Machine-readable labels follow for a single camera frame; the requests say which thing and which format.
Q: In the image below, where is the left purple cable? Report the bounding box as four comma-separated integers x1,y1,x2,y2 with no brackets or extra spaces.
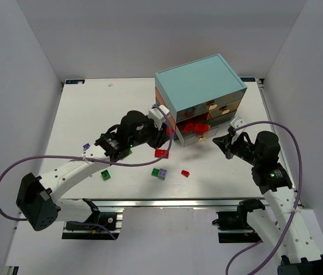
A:
0,104,175,240

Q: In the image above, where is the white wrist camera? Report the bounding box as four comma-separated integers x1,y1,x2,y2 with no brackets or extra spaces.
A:
228,116,246,144
148,105,170,130

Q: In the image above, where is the purple cable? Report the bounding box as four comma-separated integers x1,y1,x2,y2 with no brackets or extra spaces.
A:
0,104,175,240
225,121,302,275

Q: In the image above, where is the red square lego brick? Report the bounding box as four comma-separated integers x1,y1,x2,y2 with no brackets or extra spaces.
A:
166,127,174,136

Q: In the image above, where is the small purple lego brick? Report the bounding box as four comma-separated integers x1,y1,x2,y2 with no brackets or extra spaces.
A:
83,143,90,151

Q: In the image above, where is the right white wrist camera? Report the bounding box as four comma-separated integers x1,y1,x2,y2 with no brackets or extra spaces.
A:
228,116,246,144

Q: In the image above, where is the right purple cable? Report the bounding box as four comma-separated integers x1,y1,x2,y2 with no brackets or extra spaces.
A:
225,121,302,275

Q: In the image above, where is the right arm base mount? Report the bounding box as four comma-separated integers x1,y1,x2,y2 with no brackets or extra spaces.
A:
212,199,266,243

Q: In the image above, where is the green and purple lego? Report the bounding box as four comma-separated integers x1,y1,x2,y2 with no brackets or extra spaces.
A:
151,168,168,180

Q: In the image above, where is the green square lego brick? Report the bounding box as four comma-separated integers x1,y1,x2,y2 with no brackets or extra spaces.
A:
101,170,111,180

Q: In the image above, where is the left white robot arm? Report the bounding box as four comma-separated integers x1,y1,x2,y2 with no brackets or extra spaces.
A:
16,105,172,231

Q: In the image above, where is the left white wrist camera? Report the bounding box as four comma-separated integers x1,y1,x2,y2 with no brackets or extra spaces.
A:
148,105,170,130

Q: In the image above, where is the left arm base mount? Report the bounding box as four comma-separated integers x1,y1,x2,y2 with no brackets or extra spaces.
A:
61,199,122,241

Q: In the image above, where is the red rounded lego brick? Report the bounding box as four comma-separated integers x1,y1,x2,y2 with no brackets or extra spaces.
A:
183,123,194,134

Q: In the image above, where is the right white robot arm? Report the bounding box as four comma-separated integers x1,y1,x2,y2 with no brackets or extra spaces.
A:
212,130,323,274

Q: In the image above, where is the red flat lego plate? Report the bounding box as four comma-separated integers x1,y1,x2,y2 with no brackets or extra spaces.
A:
154,149,169,158

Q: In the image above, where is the teal orange drawer cabinet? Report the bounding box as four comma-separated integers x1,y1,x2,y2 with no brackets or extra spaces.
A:
155,54,247,140

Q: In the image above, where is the small red lego slope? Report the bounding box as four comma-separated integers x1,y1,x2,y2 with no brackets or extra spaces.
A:
181,170,190,177

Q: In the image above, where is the red arch lego piece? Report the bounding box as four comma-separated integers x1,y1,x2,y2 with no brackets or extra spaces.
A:
193,123,210,134

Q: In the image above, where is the clear bottom drawer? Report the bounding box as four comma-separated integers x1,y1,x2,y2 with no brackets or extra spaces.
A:
176,124,219,147

